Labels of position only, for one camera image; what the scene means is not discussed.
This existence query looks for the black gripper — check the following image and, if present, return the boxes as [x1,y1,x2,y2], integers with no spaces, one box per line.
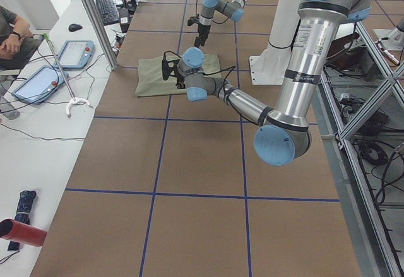
[162,54,186,89]
[187,15,211,47]

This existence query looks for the olive green long-sleeve shirt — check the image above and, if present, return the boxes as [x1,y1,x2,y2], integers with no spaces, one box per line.
[135,53,220,97]

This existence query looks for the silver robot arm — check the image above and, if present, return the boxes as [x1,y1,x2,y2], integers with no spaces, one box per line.
[162,0,370,166]
[187,0,247,48]

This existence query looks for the black computer keyboard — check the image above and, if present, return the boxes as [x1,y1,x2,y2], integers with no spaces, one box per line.
[95,0,119,26]

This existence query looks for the upper blue teach pendant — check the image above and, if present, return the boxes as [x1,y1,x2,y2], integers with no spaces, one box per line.
[57,40,95,71]

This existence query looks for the blue teach pendant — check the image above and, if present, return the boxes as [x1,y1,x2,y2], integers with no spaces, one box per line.
[57,40,95,71]
[11,66,64,104]

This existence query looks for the metal curved clamp tool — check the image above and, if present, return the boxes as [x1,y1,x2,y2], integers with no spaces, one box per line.
[40,32,95,119]

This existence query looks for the black computer mouse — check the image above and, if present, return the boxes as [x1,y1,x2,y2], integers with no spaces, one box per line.
[68,23,83,32]

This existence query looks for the lower blue teach pendant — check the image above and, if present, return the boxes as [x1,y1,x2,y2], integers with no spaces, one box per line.
[11,66,64,104]

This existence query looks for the seated person in grey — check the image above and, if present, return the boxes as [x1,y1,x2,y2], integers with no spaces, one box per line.
[1,6,42,70]

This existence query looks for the dark blue folded umbrella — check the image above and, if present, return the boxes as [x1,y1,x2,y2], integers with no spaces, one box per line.
[7,190,37,251]

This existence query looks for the red cylindrical bottle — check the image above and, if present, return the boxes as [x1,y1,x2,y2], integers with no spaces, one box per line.
[1,219,47,247]

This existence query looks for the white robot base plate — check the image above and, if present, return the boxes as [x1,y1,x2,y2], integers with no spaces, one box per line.
[249,55,285,85]

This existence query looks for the grey aluminium post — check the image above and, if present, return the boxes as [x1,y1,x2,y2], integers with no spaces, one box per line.
[81,0,118,71]

